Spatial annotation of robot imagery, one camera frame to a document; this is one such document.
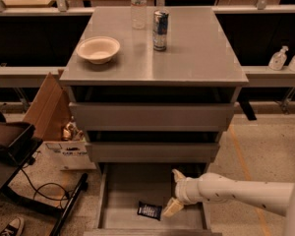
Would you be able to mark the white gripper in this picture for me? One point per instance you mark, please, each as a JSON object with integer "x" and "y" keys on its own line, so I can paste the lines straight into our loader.
{"x": 183, "y": 191}

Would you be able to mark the dark blue rxbar wrapper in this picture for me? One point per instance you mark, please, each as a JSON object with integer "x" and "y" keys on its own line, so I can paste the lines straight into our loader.
{"x": 150, "y": 211}

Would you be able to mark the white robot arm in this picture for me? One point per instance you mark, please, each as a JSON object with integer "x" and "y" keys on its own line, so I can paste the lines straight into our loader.
{"x": 275, "y": 197}

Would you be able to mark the bottom grey drawer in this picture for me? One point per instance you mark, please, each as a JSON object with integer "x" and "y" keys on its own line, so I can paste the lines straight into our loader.
{"x": 125, "y": 186}

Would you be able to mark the grey drawer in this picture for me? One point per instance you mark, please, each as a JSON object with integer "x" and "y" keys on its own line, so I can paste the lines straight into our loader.
{"x": 152, "y": 117}
{"x": 125, "y": 186}
{"x": 152, "y": 152}

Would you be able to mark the middle grey drawer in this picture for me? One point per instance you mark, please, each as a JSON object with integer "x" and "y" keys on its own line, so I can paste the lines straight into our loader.
{"x": 152, "y": 152}

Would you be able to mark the grey drawer cabinet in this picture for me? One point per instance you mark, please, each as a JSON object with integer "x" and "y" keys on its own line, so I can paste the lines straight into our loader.
{"x": 153, "y": 95}

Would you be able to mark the top grey drawer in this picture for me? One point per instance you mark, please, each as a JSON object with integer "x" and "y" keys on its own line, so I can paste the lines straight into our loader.
{"x": 152, "y": 117}

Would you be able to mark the white printed box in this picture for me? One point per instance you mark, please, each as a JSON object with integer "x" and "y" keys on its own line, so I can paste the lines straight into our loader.
{"x": 70, "y": 155}

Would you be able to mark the brown cardboard box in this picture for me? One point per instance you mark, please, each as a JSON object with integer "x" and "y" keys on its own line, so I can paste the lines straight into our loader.
{"x": 49, "y": 111}

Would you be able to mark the white paper bowl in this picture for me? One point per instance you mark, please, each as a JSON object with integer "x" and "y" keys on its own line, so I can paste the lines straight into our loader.
{"x": 98, "y": 50}

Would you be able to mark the black white sneaker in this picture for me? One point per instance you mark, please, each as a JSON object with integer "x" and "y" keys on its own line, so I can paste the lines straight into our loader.
{"x": 14, "y": 227}

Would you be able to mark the blue silver drink can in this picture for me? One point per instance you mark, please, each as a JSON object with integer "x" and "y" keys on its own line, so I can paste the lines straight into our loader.
{"x": 160, "y": 27}

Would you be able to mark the brown bag on table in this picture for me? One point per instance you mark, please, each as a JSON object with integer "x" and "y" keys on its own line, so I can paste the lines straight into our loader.
{"x": 13, "y": 135}

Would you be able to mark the clear plastic water bottle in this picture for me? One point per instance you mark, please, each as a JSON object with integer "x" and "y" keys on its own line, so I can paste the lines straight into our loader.
{"x": 138, "y": 13}

